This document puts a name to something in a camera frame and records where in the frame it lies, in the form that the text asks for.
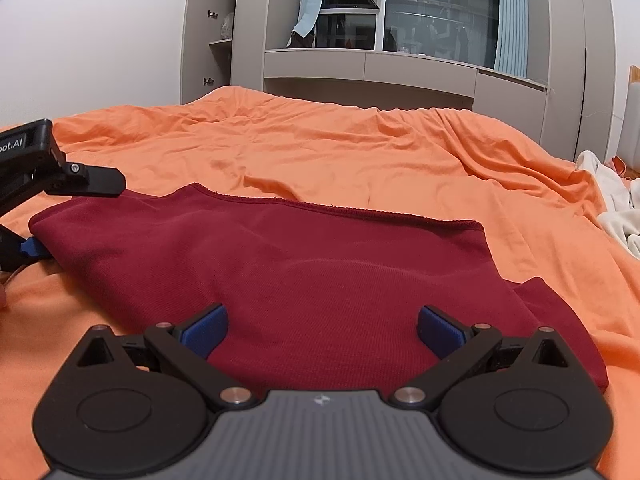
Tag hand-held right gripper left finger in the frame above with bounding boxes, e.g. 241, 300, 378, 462
74, 303, 258, 411

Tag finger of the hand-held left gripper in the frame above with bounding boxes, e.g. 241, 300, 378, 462
47, 162, 126, 196
0, 225, 53, 271

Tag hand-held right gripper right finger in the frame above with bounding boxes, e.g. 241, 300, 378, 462
390, 305, 577, 411

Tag dark red shirt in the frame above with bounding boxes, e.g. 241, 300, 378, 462
29, 183, 610, 396

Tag cream crumpled clothes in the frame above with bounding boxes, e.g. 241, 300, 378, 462
575, 150, 640, 259

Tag open grey wardrobe door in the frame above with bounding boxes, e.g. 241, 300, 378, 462
181, 0, 240, 106

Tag orange bed sheet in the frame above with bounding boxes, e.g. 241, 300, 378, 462
0, 85, 640, 480

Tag open-shelf grey wardrobe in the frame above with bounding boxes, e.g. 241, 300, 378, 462
207, 0, 267, 93

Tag grey drawer cabinet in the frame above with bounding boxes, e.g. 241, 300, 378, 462
262, 49, 549, 111

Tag grey padded headboard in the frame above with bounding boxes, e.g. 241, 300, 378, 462
620, 80, 640, 171

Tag closed grey wardrobe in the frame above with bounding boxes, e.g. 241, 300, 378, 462
524, 0, 627, 162

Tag large glass window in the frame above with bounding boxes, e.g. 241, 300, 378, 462
315, 0, 501, 69

